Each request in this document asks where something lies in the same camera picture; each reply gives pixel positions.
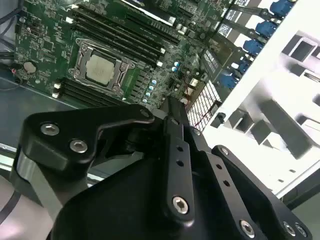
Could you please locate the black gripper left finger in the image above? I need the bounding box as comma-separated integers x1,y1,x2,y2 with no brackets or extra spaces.
11,96,196,225

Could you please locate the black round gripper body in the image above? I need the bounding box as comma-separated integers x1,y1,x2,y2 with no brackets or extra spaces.
51,158,236,240

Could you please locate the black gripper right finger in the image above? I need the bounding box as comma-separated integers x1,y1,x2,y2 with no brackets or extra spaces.
177,99,313,240

